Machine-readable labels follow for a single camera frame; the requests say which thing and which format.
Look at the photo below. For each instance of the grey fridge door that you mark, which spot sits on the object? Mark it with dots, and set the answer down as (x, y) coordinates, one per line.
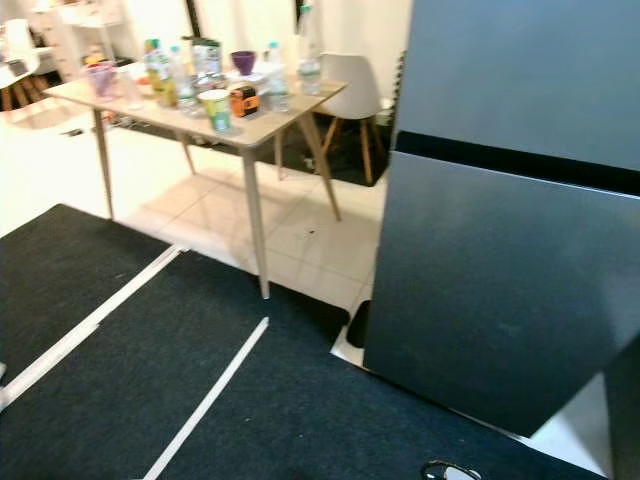
(510, 300)

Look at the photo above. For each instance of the black oval fridge foot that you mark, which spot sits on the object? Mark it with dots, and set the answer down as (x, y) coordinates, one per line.
(357, 323)

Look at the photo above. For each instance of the dark grey fridge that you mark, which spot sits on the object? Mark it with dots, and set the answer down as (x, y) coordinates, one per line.
(510, 70)

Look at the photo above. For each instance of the pink plastic cup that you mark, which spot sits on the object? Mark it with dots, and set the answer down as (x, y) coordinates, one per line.
(102, 80)

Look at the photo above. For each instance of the white chair wooden legs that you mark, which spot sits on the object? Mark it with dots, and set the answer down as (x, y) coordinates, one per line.
(350, 80)
(20, 50)

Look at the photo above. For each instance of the white shelf unit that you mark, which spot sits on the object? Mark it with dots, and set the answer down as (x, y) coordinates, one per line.
(65, 30)

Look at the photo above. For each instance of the yellow green juice bottle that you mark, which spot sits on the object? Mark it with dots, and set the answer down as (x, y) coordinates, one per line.
(158, 72)

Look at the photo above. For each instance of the clear water bottle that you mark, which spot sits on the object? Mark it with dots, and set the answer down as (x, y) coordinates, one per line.
(309, 70)
(184, 85)
(276, 85)

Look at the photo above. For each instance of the orange black can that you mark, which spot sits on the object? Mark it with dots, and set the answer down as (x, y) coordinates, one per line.
(244, 101)

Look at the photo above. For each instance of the light wooden table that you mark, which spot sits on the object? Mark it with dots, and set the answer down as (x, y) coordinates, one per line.
(275, 122)

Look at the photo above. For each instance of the purple bowl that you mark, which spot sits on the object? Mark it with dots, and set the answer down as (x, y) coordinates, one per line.
(244, 61)

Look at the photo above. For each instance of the dark carpet mat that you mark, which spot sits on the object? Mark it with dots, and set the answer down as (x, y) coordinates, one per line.
(310, 420)

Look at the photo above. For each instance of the black acoustic foam panel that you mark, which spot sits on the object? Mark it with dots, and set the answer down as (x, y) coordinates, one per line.
(397, 80)

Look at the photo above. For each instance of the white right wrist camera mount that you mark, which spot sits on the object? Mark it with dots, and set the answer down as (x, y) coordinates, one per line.
(455, 473)

